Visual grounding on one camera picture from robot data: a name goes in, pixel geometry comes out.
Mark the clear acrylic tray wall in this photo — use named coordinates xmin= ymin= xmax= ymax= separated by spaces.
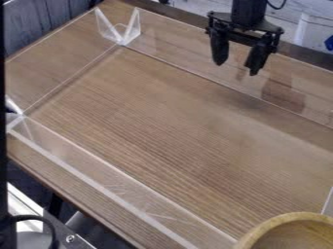
xmin=5 ymin=2 xmax=333 ymax=249

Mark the blue object at edge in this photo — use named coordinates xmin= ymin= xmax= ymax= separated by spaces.
xmin=323 ymin=35 xmax=333 ymax=51

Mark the brown wooden bowl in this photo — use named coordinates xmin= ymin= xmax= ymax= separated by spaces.
xmin=232 ymin=212 xmax=333 ymax=249

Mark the black cable loop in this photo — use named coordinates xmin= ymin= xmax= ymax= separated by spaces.
xmin=8 ymin=213 xmax=62 ymax=249

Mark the grey metal bracket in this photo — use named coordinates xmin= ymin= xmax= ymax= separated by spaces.
xmin=42 ymin=212 xmax=96 ymax=249

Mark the white container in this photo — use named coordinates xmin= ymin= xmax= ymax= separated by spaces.
xmin=294 ymin=13 xmax=333 ymax=54

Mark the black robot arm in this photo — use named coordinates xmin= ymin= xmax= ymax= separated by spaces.
xmin=206 ymin=0 xmax=284 ymax=76

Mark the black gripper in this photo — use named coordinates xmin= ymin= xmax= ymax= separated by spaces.
xmin=206 ymin=11 xmax=284 ymax=76

